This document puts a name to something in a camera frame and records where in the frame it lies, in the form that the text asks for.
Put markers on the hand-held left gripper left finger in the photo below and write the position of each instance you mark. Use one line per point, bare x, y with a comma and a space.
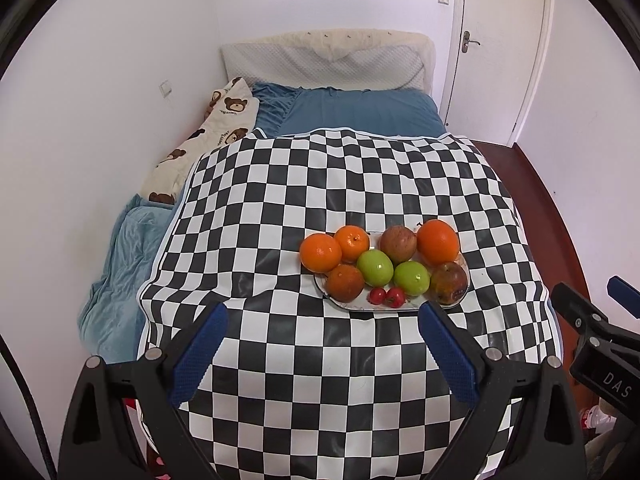
200, 355

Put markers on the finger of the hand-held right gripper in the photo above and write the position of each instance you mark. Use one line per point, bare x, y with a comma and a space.
624, 294
575, 310

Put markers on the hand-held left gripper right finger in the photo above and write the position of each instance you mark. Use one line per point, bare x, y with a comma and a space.
447, 355

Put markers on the brown mottled apple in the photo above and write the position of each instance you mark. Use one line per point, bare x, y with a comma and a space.
449, 284

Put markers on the small red fruit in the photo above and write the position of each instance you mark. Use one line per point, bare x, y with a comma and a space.
377, 296
396, 297

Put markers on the green apple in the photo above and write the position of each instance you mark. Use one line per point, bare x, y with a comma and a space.
411, 276
375, 266

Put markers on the floral white plate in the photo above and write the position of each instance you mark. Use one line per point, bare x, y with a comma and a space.
360, 303

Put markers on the dark reddish orange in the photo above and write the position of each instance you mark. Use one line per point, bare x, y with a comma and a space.
345, 281

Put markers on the red and white bag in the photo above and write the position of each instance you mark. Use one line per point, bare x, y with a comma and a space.
597, 417

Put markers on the red cloth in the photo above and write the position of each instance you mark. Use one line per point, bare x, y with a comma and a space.
132, 406

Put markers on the large orange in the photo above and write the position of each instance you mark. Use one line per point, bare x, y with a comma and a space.
437, 242

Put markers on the light blue blanket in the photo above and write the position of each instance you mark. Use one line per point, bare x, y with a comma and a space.
120, 270

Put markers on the red apple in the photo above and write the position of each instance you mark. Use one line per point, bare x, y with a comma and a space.
398, 244

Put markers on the black white checkered cloth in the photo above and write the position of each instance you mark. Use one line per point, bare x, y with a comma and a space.
300, 185

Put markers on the bear-print pillow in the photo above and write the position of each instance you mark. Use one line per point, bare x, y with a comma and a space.
220, 120

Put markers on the blue bed sheet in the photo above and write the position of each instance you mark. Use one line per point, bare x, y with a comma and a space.
350, 110

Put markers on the white door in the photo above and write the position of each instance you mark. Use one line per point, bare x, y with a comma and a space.
500, 50

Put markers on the white quilted pillow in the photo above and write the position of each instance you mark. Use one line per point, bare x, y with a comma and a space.
325, 60

